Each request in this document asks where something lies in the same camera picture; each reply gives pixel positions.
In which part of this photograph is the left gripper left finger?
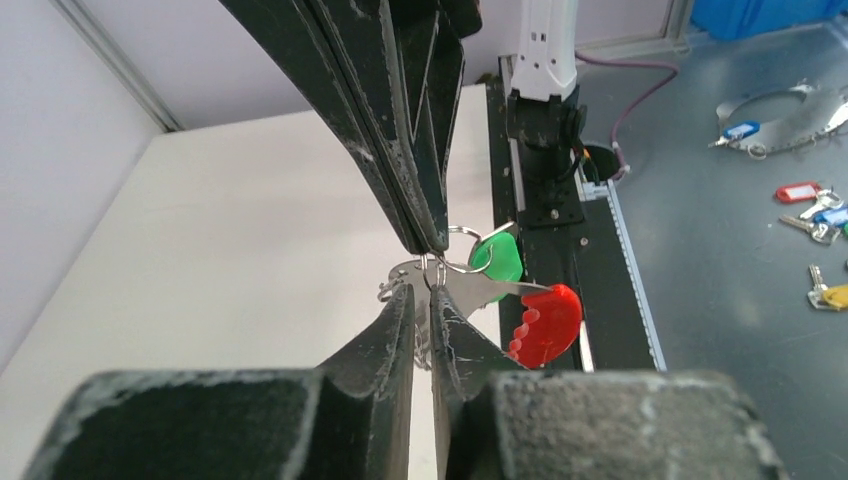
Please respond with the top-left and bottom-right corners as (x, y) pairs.
(24, 287), (416, 479)

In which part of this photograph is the white slotted cable duct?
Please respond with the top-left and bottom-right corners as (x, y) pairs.
(576, 181), (667, 371)

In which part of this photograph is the spare metal keyring holder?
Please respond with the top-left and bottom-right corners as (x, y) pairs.
(709, 83), (847, 160)

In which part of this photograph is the red tag key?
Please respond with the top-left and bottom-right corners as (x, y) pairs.
(774, 182), (844, 220)

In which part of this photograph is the blue tag key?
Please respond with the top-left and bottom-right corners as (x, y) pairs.
(779, 215), (842, 245)

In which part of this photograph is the metal keyring holder red handle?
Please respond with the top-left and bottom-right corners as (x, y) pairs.
(378, 259), (583, 371)

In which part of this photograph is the green tag key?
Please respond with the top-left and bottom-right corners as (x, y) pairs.
(443, 220), (524, 282)

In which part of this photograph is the yellow tag spare key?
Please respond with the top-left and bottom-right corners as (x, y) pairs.
(807, 264), (847, 311)

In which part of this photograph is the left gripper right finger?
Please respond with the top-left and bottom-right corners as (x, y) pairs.
(430, 287), (785, 479)

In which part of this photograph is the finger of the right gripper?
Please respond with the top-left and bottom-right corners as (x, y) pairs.
(222, 0), (428, 255)
(314, 1), (482, 253)

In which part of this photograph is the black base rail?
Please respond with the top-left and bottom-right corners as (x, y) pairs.
(486, 72), (657, 372)

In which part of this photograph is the blue plastic bin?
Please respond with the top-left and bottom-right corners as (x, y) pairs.
(691, 0), (847, 41)

